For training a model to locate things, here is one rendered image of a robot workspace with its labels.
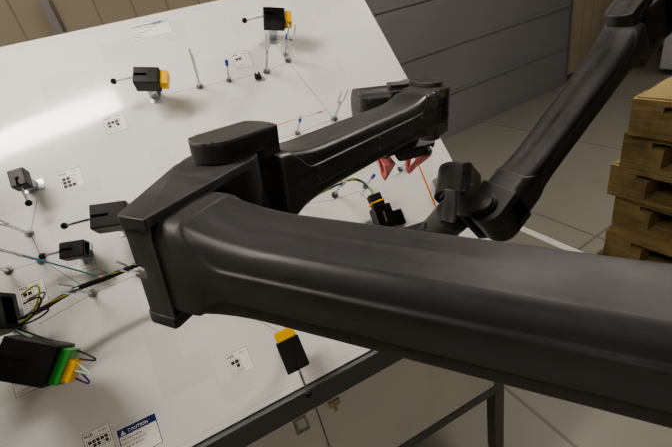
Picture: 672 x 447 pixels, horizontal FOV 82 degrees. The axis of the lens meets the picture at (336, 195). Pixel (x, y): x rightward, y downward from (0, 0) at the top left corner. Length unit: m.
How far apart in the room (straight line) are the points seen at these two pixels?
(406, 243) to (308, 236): 0.05
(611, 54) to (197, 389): 0.95
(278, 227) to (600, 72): 0.58
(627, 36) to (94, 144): 1.06
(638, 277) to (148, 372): 0.88
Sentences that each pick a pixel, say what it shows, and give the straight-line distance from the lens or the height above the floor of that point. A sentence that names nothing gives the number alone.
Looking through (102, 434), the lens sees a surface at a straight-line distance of 0.99.
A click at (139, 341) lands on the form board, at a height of 1.05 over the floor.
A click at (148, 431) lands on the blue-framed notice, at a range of 0.97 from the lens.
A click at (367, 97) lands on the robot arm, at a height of 1.45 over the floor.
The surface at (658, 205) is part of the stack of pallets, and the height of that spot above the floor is 0.51.
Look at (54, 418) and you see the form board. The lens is 1.02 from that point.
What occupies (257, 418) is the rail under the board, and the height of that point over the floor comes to 0.86.
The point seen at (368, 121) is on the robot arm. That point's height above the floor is 1.47.
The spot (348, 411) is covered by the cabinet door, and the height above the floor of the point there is 0.67.
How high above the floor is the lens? 1.61
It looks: 28 degrees down
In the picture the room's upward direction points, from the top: 13 degrees counter-clockwise
